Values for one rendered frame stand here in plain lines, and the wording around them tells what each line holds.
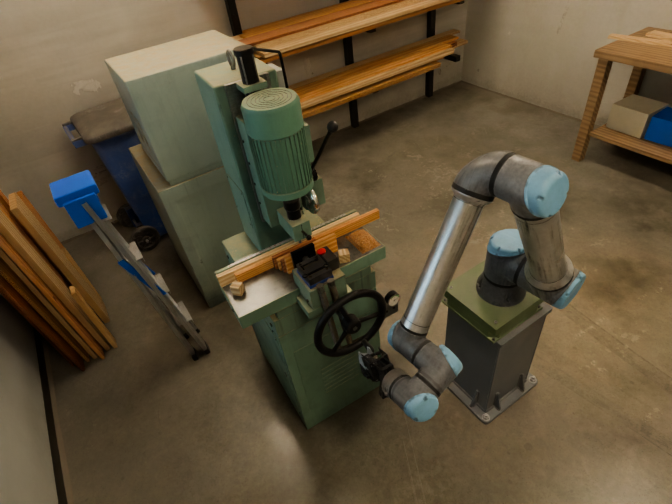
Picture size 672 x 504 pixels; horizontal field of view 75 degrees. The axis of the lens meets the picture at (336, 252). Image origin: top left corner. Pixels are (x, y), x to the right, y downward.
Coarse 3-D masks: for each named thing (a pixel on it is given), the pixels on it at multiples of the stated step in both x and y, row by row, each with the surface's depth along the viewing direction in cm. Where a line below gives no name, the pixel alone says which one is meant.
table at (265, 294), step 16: (352, 256) 163; (368, 256) 164; (384, 256) 169; (272, 272) 161; (352, 272) 164; (224, 288) 158; (256, 288) 156; (272, 288) 155; (288, 288) 154; (240, 304) 151; (256, 304) 150; (272, 304) 151; (288, 304) 155; (304, 304) 152; (240, 320) 147; (256, 320) 151
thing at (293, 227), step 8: (280, 208) 162; (280, 216) 160; (304, 216) 157; (280, 224) 165; (288, 224) 155; (296, 224) 154; (304, 224) 155; (288, 232) 160; (296, 232) 155; (296, 240) 157
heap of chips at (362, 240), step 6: (354, 234) 169; (360, 234) 168; (366, 234) 168; (348, 240) 170; (354, 240) 167; (360, 240) 166; (366, 240) 165; (372, 240) 166; (360, 246) 165; (366, 246) 164; (372, 246) 165
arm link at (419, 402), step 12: (396, 384) 128; (408, 384) 126; (420, 384) 124; (396, 396) 127; (408, 396) 123; (420, 396) 121; (432, 396) 121; (408, 408) 121; (420, 408) 121; (432, 408) 122; (420, 420) 122
